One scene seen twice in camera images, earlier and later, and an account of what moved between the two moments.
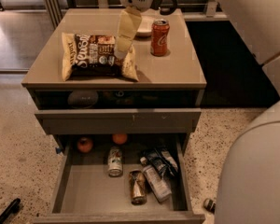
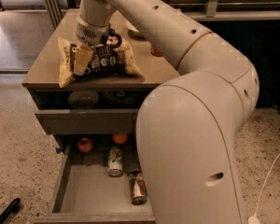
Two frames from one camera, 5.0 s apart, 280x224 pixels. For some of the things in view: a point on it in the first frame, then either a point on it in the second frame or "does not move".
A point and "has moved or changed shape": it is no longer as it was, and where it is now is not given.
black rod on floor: [8, 211] does not move
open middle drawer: [122, 179] does not move
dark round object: [83, 99] does not move
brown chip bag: [84, 54] has moved or changed shape
